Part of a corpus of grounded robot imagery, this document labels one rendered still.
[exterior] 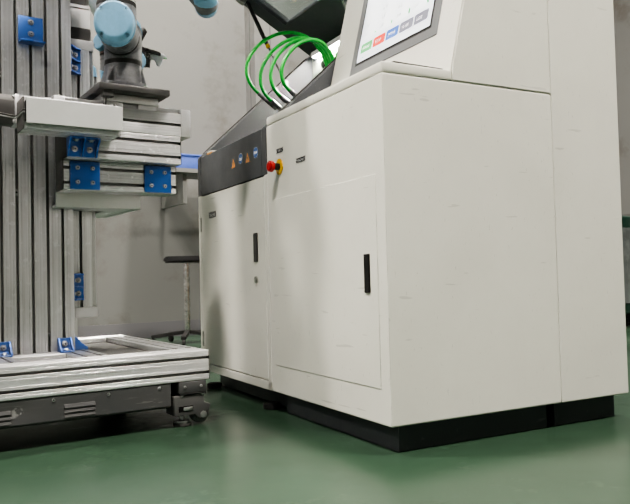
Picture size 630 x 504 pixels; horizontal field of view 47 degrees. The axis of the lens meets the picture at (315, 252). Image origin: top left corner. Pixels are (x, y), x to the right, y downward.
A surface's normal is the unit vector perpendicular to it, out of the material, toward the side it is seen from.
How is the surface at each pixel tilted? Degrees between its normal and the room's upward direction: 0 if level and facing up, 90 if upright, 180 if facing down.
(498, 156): 90
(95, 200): 90
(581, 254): 90
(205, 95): 90
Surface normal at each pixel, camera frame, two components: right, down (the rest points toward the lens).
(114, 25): 0.13, 0.10
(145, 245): 0.55, -0.04
